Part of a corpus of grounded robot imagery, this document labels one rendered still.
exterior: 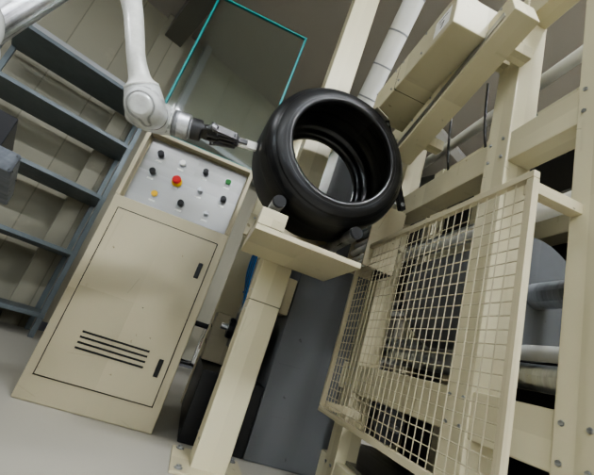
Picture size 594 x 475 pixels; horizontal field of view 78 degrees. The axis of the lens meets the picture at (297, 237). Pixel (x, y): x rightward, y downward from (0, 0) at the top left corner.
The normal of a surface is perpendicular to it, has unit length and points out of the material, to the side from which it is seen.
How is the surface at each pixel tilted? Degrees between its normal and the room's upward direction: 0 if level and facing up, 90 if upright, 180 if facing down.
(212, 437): 90
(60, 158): 90
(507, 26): 162
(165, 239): 90
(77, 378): 90
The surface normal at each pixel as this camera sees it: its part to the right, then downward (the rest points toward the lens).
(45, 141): 0.63, -0.05
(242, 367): 0.27, -0.22
